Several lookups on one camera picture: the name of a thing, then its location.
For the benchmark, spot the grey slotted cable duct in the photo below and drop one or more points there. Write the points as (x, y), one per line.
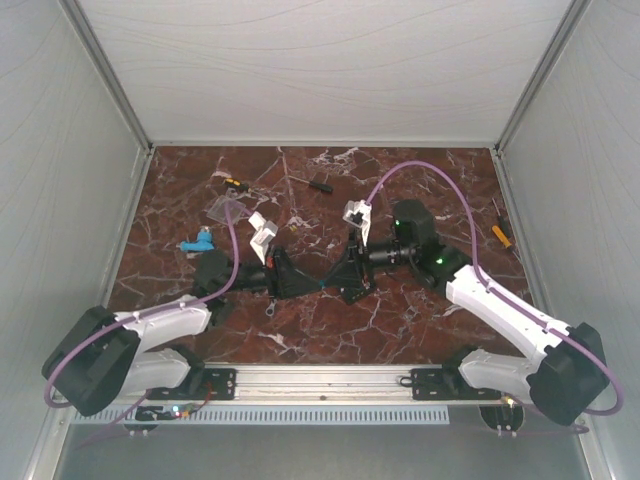
(295, 415)

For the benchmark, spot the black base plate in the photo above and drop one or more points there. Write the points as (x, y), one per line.
(428, 384)
(217, 384)

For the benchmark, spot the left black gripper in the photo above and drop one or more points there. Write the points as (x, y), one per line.
(286, 280)

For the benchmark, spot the clear plastic fuse box lid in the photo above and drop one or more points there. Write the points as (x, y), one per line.
(231, 204)

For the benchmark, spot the thin black screwdriver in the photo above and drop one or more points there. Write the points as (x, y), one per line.
(501, 220)

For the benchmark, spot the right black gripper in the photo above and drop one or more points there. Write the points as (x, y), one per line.
(353, 269)

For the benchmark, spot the black handle screwdriver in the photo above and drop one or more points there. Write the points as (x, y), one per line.
(323, 187)

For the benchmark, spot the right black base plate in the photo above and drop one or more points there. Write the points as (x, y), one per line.
(428, 384)

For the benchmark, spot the silver combination wrench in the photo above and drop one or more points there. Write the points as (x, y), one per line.
(270, 310)

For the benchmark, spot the black fuse box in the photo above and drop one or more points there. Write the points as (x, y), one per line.
(352, 295)

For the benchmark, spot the orange handle screwdriver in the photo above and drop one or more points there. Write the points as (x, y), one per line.
(502, 237)

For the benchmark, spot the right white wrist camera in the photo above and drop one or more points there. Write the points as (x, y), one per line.
(358, 215)

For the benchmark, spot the yellow black small screwdriver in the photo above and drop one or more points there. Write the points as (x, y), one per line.
(236, 184)

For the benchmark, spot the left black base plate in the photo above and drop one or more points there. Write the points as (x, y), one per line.
(217, 384)

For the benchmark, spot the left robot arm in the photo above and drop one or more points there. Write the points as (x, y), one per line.
(108, 354)

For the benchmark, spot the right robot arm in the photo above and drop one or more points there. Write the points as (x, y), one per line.
(559, 368)

